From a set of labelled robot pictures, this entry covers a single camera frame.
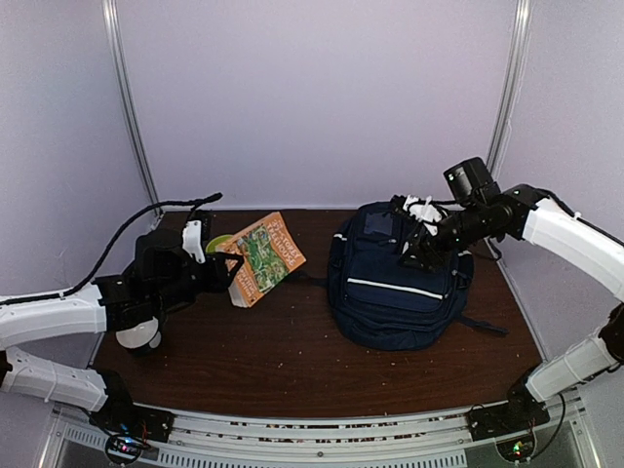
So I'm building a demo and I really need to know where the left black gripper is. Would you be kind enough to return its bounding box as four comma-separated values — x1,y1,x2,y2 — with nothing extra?
151,250,242,312

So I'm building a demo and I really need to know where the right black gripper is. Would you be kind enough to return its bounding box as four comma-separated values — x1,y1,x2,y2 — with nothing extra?
396,201,490,274

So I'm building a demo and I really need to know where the orange comic paperback book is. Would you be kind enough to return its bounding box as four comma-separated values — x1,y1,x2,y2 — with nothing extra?
215,212,306,308

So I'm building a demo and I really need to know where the navy blue backpack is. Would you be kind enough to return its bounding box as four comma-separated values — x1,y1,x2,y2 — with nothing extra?
292,199,508,352

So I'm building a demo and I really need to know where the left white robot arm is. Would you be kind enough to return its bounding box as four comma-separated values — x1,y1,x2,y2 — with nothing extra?
1,192,244,433

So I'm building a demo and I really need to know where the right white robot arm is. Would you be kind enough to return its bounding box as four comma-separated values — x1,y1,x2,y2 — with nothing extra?
391,157,623,431

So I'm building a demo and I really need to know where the lime green plastic bowl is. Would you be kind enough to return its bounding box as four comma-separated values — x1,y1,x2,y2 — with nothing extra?
205,234,232,254

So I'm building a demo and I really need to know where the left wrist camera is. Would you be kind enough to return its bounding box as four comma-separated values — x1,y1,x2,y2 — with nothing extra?
182,210,213,264

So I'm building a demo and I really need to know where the front aluminium rail frame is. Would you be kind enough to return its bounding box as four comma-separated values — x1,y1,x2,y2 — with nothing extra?
48,382,591,468

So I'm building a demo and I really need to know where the right corner aluminium post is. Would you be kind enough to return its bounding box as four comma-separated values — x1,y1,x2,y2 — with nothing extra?
487,0,532,174

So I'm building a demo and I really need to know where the corner aluminium post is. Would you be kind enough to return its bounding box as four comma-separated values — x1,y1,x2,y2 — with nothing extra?
101,0,159,203
487,0,532,174

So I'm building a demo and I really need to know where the left corner aluminium post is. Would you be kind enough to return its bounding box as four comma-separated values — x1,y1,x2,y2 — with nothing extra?
101,0,159,203

